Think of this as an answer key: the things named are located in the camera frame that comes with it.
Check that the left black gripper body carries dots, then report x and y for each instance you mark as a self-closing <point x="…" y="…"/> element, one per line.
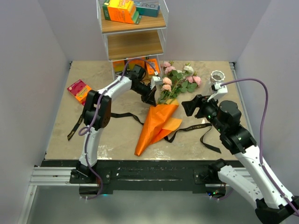
<point x="142" y="88"/>

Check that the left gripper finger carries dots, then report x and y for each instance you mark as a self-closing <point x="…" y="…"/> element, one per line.
<point x="151" y="98"/>
<point x="144" y="98"/>

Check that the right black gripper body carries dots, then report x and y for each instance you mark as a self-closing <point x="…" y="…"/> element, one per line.
<point x="208" y="109"/>

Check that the black printed ribbon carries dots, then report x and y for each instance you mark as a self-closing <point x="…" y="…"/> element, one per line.
<point x="128" y="114"/>

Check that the orange wrapping paper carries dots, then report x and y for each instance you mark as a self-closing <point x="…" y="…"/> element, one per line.
<point x="158" y="124"/>

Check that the pink flower bouquet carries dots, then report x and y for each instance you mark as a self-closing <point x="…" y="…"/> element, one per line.
<point x="176" y="81"/>

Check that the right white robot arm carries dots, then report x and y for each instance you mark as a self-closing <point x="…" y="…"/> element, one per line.
<point x="271" y="201"/>

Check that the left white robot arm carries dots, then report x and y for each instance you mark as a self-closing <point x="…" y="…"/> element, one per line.
<point x="96" y="113"/>

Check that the white ribbed vase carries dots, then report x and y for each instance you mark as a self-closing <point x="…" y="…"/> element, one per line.
<point x="215" y="77"/>

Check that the orange box bottom right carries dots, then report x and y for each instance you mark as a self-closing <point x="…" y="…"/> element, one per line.
<point x="152" y="67"/>

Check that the orange box bottom middle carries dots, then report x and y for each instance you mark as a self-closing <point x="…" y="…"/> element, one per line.
<point x="139" y="61"/>

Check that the orange box bottom left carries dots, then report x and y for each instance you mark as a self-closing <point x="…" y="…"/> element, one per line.
<point x="118" y="65"/>

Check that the pink orange snack box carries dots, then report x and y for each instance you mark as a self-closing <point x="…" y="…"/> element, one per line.
<point x="79" y="90"/>

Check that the orange green box top shelf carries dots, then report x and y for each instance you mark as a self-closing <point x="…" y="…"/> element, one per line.
<point x="121" y="11"/>

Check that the teal box top shelf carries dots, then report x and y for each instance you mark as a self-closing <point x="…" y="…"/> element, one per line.
<point x="149" y="8"/>

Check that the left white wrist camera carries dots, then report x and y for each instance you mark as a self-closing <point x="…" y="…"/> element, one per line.
<point x="155" y="80"/>

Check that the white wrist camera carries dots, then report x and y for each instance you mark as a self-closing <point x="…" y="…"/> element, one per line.
<point x="217" y="91"/>
<point x="155" y="80"/>

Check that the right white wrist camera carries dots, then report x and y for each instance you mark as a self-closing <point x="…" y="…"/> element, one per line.
<point x="217" y="91"/>

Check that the white wire wooden shelf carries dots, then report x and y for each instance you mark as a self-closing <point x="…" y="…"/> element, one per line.
<point x="125" y="41"/>

